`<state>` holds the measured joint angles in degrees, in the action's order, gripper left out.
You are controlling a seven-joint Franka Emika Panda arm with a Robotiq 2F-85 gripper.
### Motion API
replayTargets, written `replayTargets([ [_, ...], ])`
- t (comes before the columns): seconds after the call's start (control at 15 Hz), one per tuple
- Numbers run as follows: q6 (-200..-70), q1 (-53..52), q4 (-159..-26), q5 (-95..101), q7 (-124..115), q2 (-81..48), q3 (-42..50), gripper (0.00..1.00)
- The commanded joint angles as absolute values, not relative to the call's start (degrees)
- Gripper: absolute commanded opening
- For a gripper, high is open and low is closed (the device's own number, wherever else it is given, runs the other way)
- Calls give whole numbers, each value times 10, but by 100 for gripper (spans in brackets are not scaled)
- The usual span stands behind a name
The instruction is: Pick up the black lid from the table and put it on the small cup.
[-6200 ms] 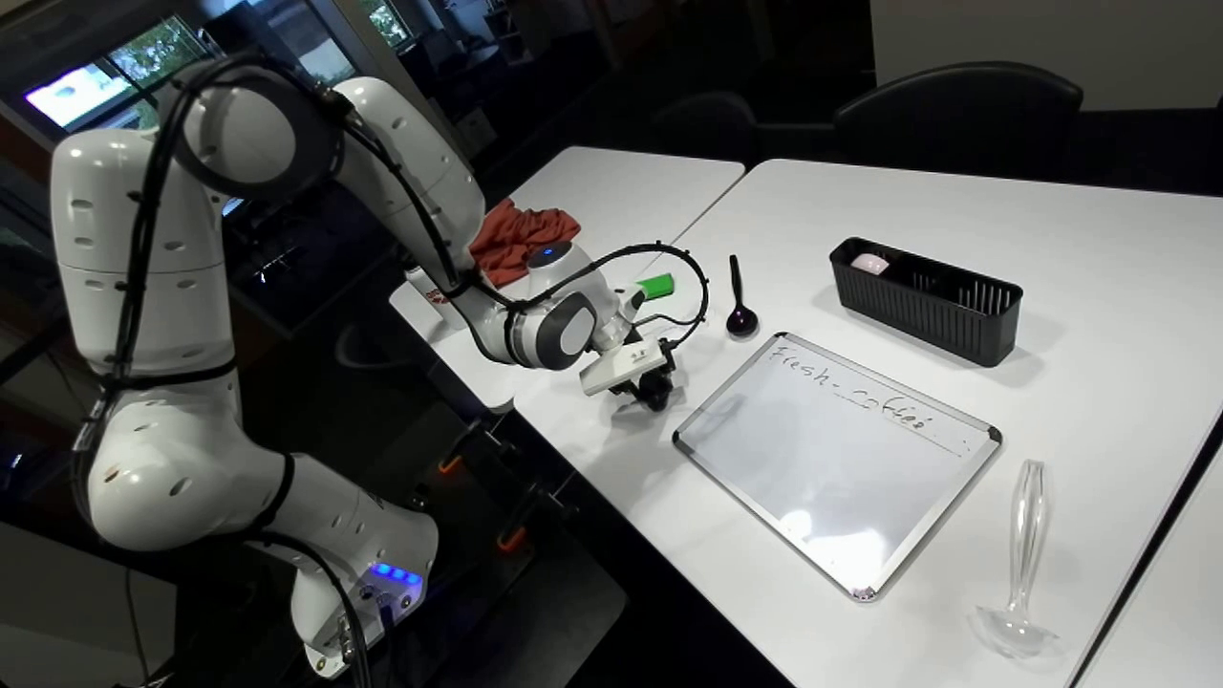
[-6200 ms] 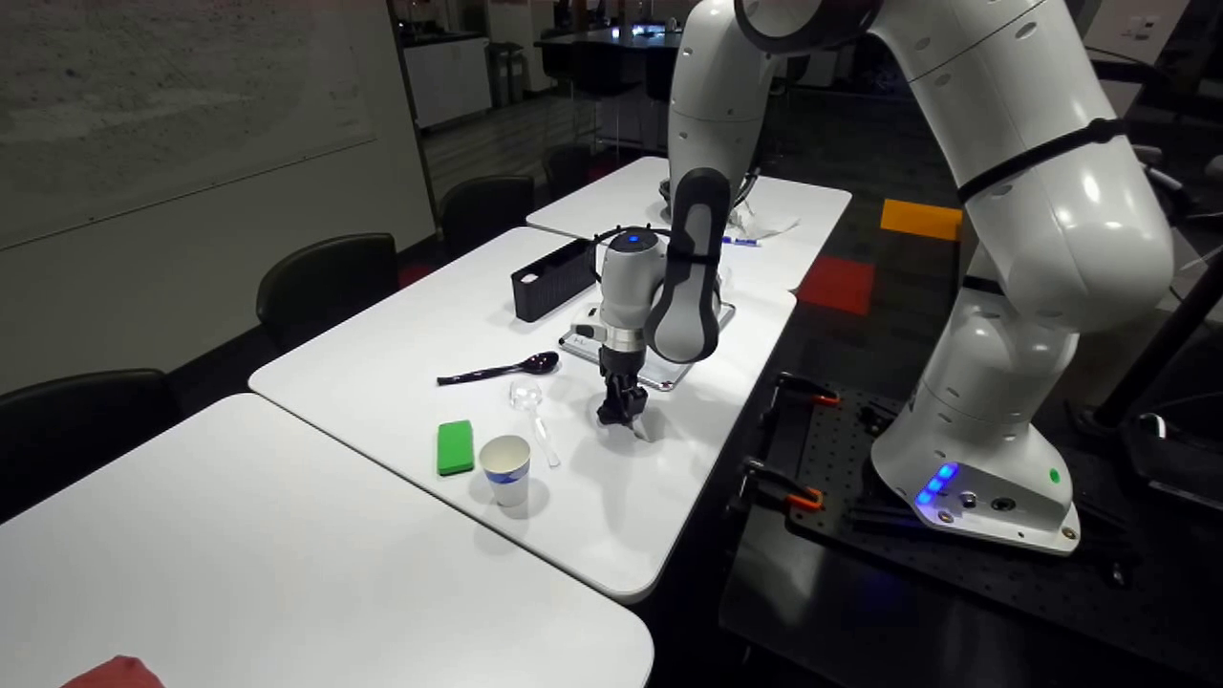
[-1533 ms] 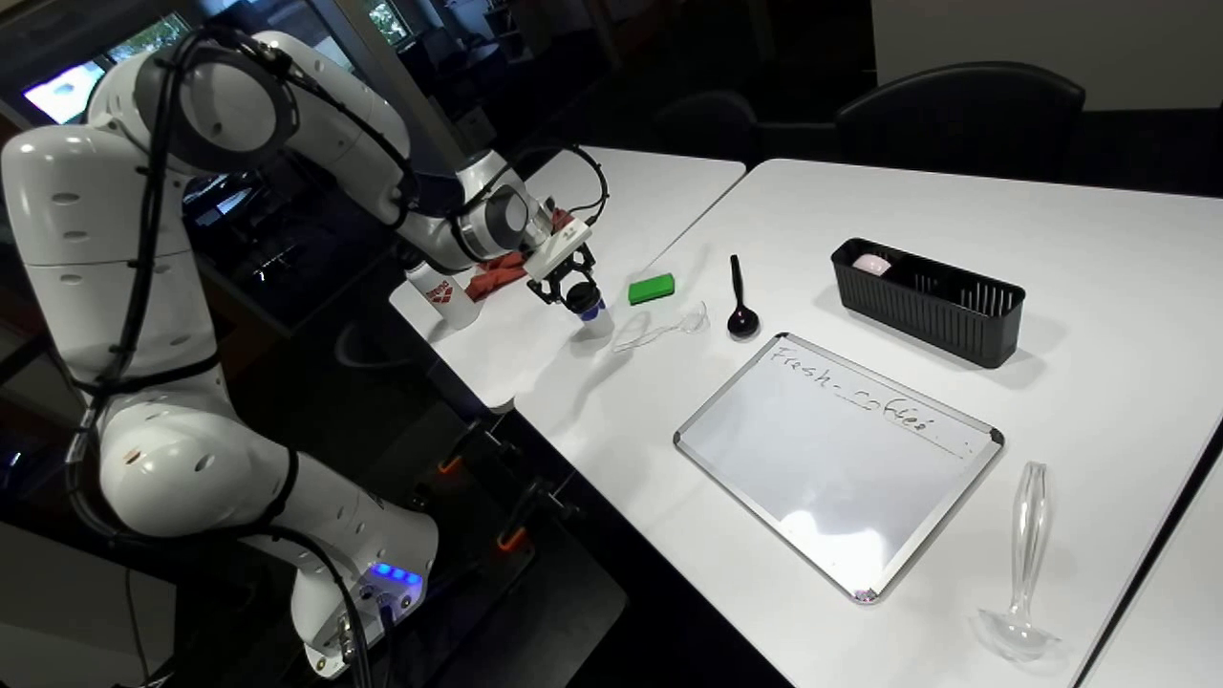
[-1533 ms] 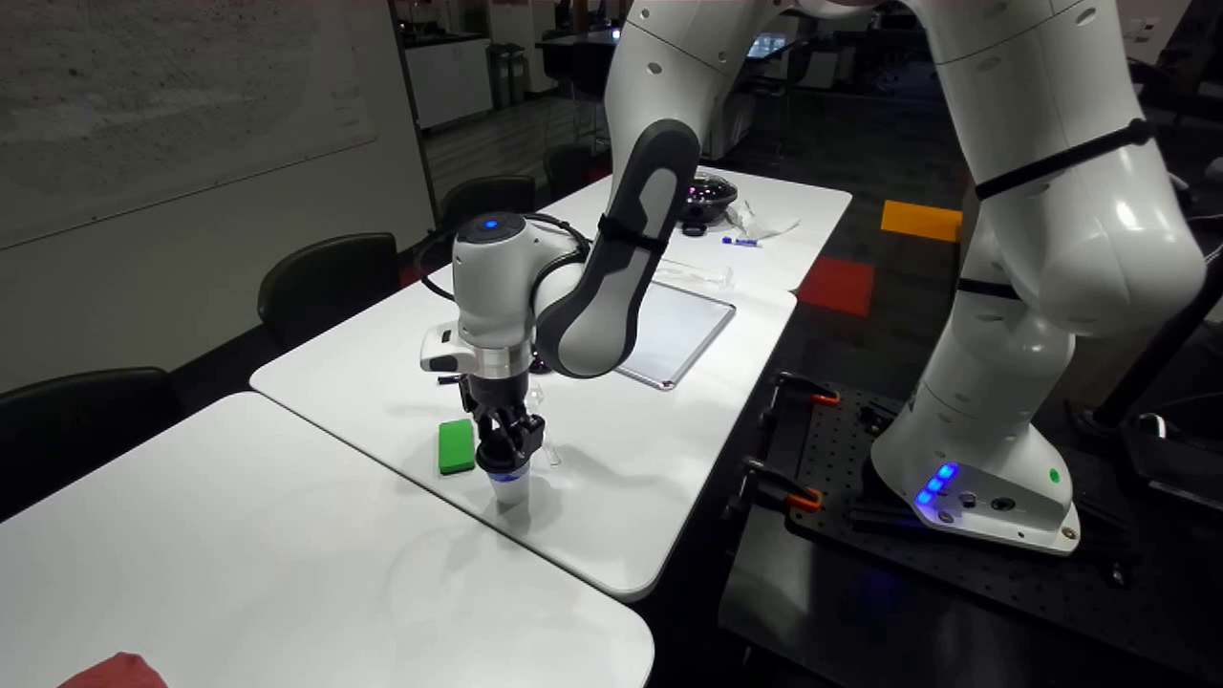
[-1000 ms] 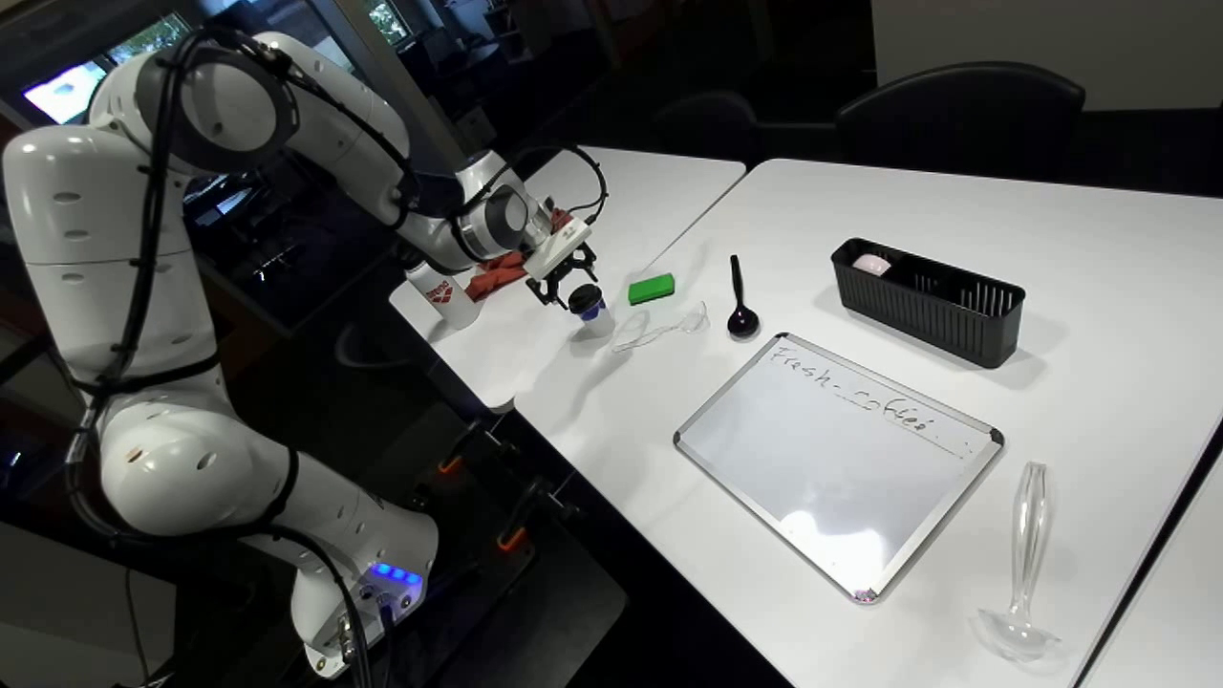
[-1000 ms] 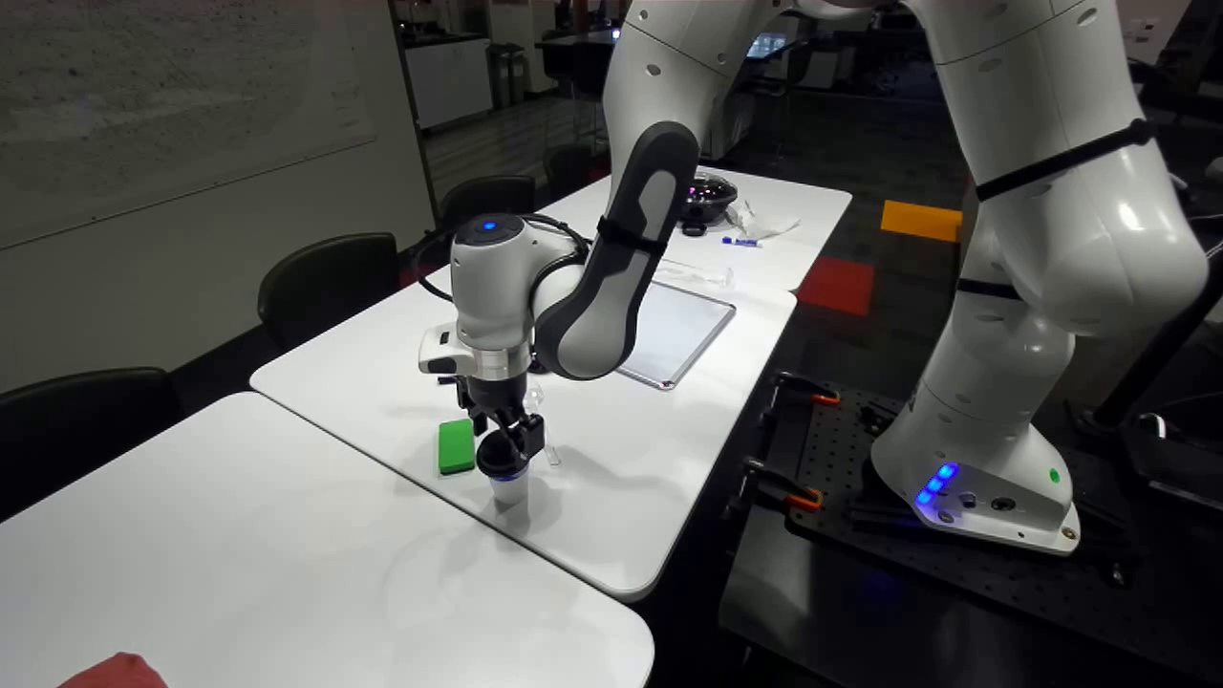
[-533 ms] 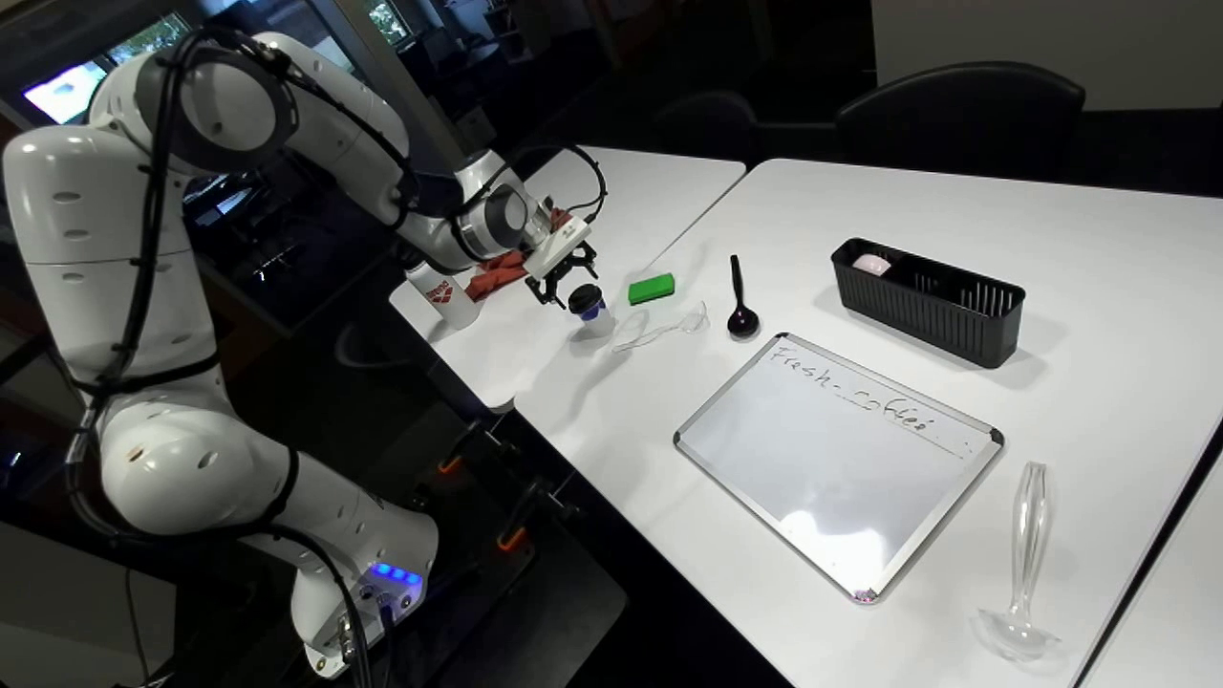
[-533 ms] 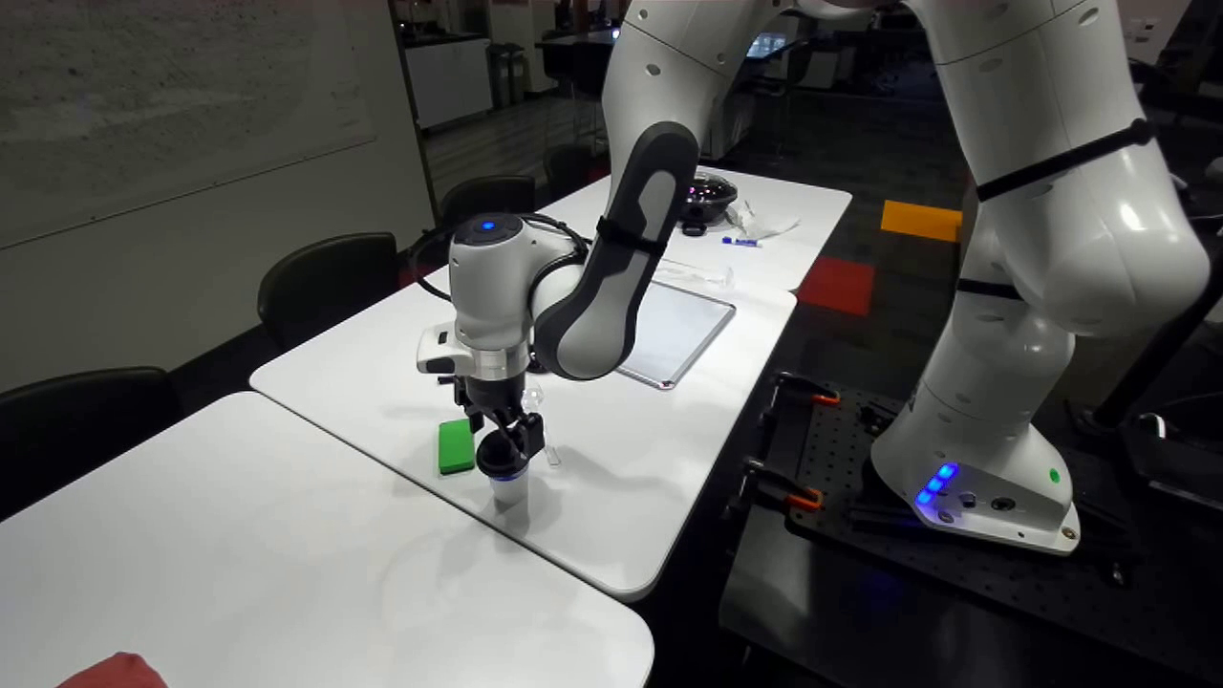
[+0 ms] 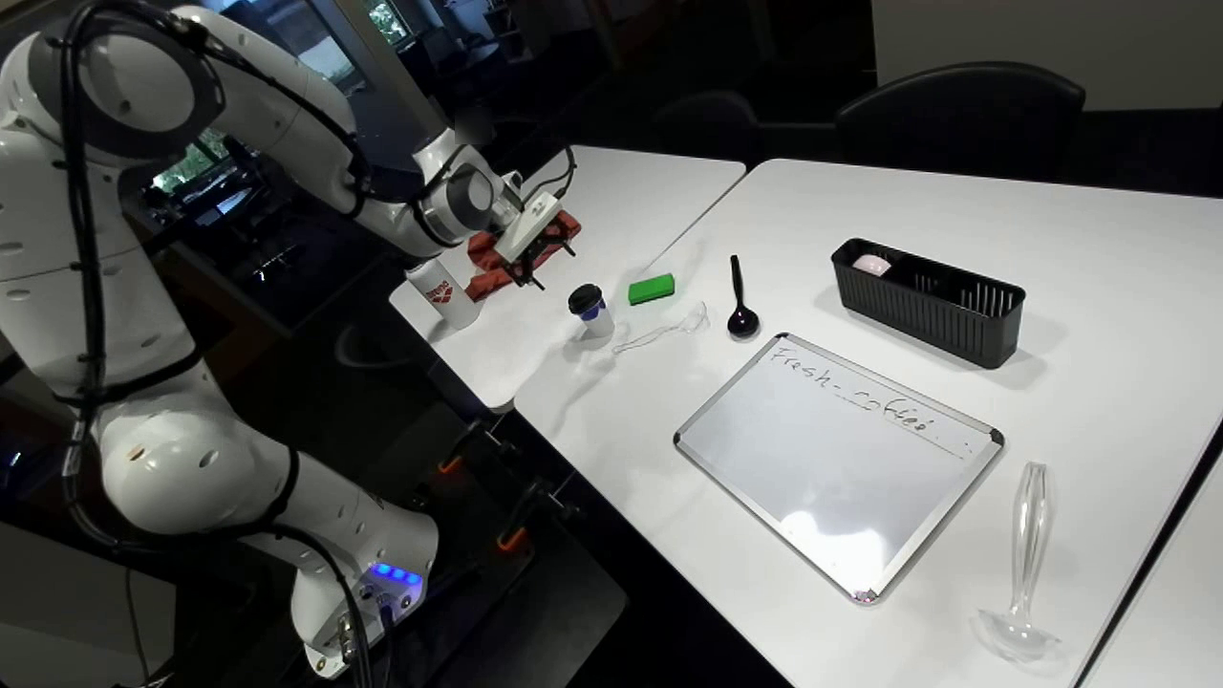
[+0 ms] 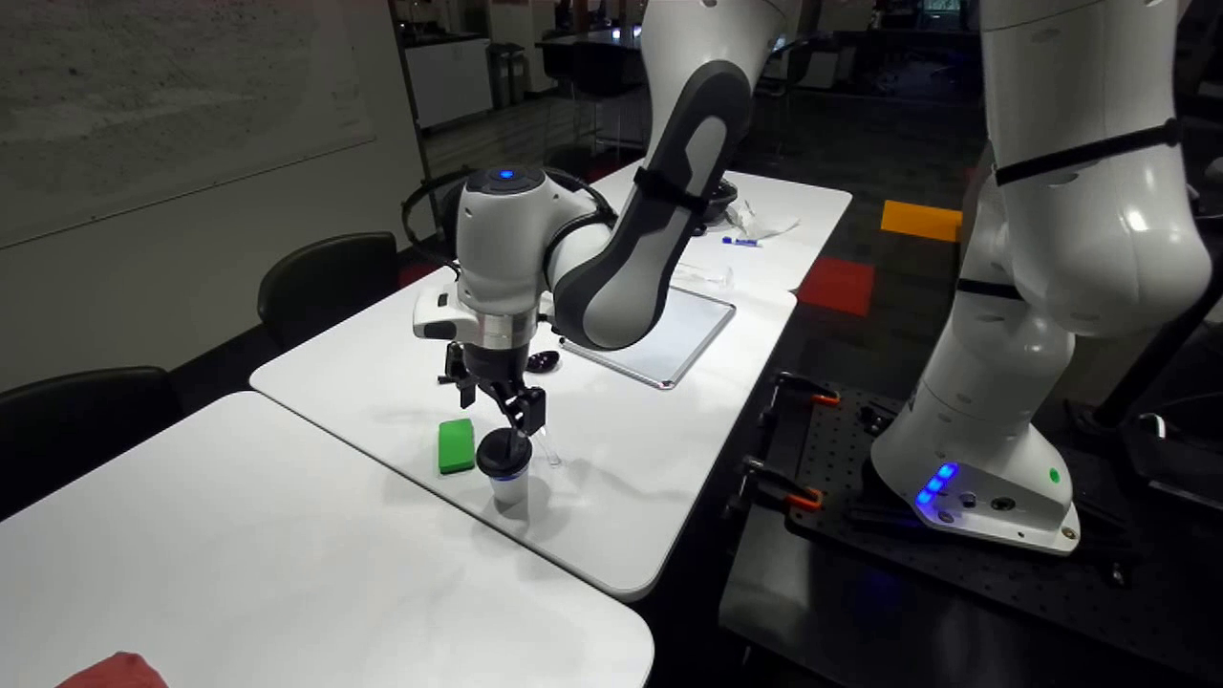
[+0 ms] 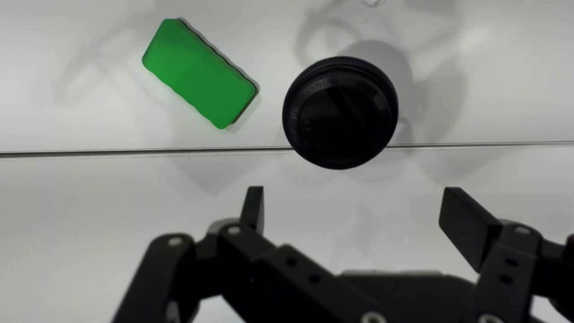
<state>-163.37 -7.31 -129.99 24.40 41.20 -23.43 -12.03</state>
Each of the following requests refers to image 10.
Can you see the yellow floor mat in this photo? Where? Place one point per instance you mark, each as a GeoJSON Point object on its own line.
{"type": "Point", "coordinates": [919, 219]}

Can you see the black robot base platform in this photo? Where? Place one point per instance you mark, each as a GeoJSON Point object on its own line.
{"type": "Point", "coordinates": [825, 597]}

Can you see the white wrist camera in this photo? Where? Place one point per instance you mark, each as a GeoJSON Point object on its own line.
{"type": "Point", "coordinates": [435, 317]}

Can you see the black orange clamp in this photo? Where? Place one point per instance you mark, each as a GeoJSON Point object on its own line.
{"type": "Point", "coordinates": [798, 393]}
{"type": "Point", "coordinates": [777, 489]}

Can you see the green block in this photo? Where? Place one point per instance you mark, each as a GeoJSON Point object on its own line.
{"type": "Point", "coordinates": [454, 448]}

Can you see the red floor mat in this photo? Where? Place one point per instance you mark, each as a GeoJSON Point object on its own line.
{"type": "Point", "coordinates": [837, 286]}

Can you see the black round lid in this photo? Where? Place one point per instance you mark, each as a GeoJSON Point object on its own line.
{"type": "Point", "coordinates": [500, 452]}

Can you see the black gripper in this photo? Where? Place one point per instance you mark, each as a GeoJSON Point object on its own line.
{"type": "Point", "coordinates": [494, 369]}

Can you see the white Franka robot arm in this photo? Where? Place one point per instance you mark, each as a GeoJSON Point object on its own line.
{"type": "Point", "coordinates": [1070, 253]}

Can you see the red cloth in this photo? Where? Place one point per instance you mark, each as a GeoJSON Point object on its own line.
{"type": "Point", "coordinates": [114, 674]}

